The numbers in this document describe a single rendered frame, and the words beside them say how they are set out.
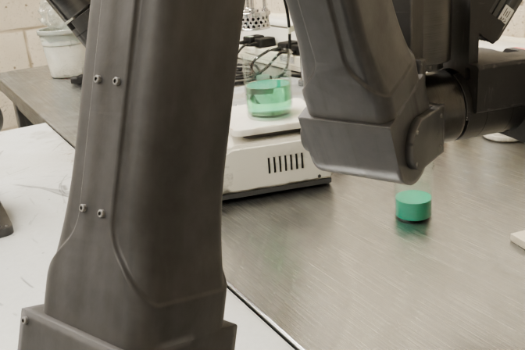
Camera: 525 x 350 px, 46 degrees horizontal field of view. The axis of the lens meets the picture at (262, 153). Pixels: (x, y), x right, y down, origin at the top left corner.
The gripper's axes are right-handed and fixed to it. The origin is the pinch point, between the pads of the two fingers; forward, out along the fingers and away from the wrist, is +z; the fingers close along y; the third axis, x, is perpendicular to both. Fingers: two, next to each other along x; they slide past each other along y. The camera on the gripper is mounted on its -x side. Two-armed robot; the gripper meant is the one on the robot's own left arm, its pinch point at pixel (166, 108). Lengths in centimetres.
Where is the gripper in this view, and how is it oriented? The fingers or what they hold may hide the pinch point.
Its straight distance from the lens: 75.4
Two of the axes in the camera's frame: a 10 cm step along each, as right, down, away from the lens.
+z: 5.6, 7.4, 3.6
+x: -6.2, 6.7, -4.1
